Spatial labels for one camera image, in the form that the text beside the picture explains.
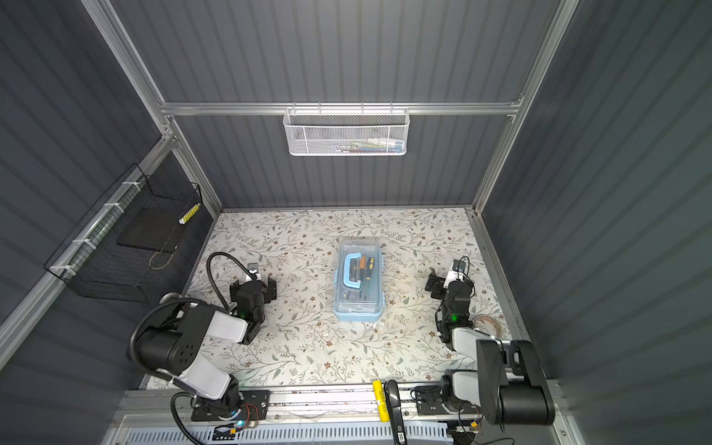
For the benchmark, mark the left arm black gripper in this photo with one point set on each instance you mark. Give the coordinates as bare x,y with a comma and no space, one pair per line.
268,292

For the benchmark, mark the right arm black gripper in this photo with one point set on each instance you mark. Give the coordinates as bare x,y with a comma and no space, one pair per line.
437,284

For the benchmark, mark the yellow black screwdriver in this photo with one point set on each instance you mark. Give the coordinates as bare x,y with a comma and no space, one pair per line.
367,267

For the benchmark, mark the light blue toolbox base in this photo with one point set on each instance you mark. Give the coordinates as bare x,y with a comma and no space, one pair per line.
358,305

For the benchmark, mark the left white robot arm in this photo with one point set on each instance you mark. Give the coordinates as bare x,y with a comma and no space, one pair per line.
166,342

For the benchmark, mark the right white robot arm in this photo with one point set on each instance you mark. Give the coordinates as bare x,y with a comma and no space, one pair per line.
507,388

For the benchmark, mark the yellow tube in basket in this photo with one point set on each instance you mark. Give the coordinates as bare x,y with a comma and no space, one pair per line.
187,216

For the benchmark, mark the black foam pad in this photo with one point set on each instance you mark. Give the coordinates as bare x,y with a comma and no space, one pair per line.
153,230

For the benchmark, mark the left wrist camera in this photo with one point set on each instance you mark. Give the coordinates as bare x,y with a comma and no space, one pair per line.
253,272

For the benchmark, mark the black handle tool on rail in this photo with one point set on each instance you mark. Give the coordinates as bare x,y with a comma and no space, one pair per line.
394,407

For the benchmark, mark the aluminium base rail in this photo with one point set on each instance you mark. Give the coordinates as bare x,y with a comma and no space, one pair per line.
350,402

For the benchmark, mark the black wire basket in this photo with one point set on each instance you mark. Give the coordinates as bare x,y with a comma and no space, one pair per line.
91,263

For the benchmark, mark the yellow marker on rail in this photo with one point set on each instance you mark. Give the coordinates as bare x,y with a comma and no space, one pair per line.
381,401

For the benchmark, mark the white wire mesh basket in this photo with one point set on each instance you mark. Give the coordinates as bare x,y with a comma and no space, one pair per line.
347,135

